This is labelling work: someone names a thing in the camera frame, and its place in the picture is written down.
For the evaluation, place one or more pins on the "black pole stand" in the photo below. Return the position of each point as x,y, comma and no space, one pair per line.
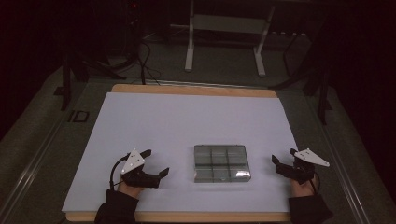
134,37

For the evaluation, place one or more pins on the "person's right hand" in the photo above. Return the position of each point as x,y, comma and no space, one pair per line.
303,189

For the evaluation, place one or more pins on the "person's left hand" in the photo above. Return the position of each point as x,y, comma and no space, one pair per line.
130,190

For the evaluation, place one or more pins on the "white metal stand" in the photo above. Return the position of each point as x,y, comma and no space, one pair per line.
227,23

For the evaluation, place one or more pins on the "wooden table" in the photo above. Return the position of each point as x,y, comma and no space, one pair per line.
193,90

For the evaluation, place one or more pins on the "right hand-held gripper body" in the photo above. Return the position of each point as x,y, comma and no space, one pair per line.
300,171

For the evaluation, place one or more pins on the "black tripod stand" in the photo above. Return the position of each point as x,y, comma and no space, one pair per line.
322,99
66,84

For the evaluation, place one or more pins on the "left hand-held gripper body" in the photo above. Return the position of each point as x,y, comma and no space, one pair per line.
134,161

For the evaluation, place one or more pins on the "clear plastic compartment box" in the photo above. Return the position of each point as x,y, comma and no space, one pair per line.
221,163

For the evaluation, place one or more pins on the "white table mat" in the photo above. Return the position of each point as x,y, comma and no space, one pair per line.
186,124

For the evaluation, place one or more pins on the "black rectangular floor bracket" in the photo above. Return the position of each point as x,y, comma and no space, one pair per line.
78,116

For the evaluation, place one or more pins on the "metal floor rail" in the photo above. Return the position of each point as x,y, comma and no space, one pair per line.
28,174
345,174

